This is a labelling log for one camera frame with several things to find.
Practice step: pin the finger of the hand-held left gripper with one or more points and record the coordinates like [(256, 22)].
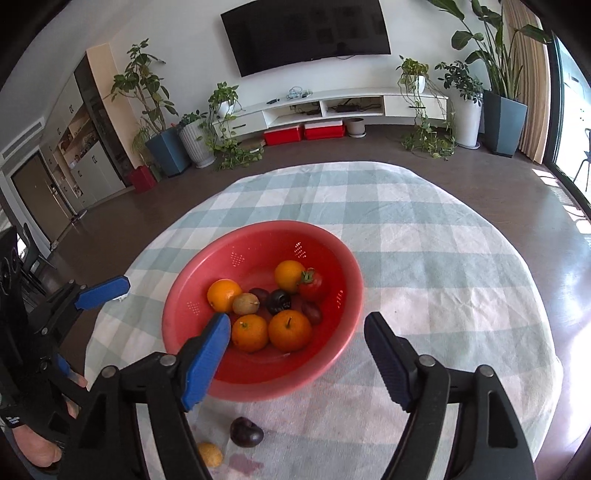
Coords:
[(101, 290), (63, 368)]

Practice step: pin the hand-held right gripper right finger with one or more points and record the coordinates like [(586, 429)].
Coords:
[(388, 360)]

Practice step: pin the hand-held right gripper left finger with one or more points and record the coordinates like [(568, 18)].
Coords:
[(207, 355)]

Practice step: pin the brownish green lychee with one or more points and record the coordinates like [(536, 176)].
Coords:
[(244, 303)]

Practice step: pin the dark red grape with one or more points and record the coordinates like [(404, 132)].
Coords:
[(259, 294)]

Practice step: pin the mandarin orange with stem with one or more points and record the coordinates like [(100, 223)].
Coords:
[(290, 330)]

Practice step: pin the dark red plum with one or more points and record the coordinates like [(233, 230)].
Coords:
[(312, 312)]

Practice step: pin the red tomato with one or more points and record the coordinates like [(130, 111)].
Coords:
[(311, 284)]

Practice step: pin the smooth orange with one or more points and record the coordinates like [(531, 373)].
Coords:
[(224, 295), (289, 275)]

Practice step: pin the red plastic colander bowl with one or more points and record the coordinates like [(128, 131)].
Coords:
[(258, 244)]

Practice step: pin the person's left hand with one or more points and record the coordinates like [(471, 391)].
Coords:
[(39, 447)]

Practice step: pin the crumpled white tissue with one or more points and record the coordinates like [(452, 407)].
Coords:
[(121, 298)]

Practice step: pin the dark dining chair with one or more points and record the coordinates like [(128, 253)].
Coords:
[(30, 261)]

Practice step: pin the brown wooden door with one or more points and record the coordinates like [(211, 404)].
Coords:
[(37, 198)]

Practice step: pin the dark purple plum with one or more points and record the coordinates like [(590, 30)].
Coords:
[(246, 431)]

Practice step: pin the small yellow fruit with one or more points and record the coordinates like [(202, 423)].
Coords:
[(210, 454)]

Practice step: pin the small red floor box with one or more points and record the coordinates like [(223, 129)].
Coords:
[(143, 179)]

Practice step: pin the checked tablecloth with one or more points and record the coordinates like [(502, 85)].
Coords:
[(415, 240)]

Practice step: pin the tall display cabinet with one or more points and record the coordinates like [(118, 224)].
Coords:
[(92, 157)]

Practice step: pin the tall plant in blue pot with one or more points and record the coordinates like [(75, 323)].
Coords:
[(168, 152)]

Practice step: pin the plant in ribbed white pot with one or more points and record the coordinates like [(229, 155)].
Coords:
[(196, 143)]

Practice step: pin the small pothos in white pot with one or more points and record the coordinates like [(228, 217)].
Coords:
[(224, 108)]

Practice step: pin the red storage box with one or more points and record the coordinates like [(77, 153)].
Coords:
[(283, 135), (324, 130)]

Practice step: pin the small white pot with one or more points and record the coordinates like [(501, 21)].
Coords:
[(355, 125)]

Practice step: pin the plant in tall white pot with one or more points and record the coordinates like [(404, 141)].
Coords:
[(467, 120)]

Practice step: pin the white television stand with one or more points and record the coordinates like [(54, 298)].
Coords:
[(406, 105)]

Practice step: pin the black set-top box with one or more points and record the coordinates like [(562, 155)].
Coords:
[(346, 107)]

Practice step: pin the large plant in dark planter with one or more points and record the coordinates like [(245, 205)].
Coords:
[(503, 124)]

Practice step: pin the trailing pothos in white pot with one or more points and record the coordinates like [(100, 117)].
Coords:
[(419, 82)]

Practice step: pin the black balcony chair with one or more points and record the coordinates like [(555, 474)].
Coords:
[(586, 154)]

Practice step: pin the beige curtain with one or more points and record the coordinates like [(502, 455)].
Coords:
[(535, 92)]

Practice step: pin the black television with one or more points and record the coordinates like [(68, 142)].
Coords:
[(304, 34)]

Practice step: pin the black glass door frame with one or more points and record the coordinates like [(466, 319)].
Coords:
[(556, 115)]

